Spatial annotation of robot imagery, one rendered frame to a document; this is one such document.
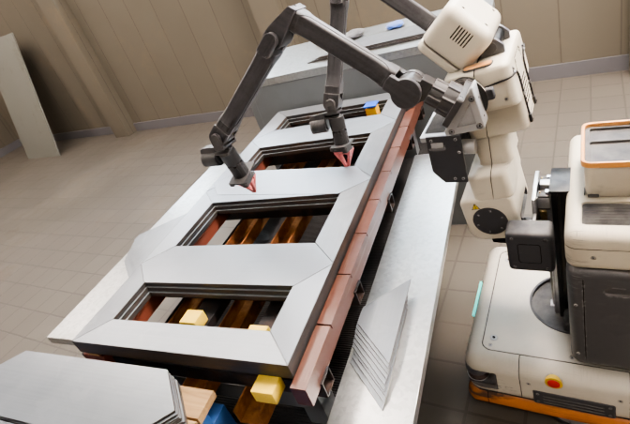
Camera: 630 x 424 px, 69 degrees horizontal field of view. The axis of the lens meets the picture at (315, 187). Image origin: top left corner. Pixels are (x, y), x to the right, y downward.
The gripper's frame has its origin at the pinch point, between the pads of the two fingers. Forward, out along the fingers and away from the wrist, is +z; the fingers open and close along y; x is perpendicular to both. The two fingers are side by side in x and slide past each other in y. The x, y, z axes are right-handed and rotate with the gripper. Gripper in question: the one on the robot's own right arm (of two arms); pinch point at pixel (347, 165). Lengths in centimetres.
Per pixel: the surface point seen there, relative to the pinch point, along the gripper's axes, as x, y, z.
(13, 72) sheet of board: -602, -277, -85
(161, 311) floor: -147, -8, 86
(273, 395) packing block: 10, 89, 21
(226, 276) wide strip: -20, 59, 10
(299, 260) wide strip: 2, 52, 9
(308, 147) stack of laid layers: -28.0, -24.8, -1.2
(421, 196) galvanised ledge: 24.1, -6.5, 17.5
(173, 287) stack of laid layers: -39, 63, 13
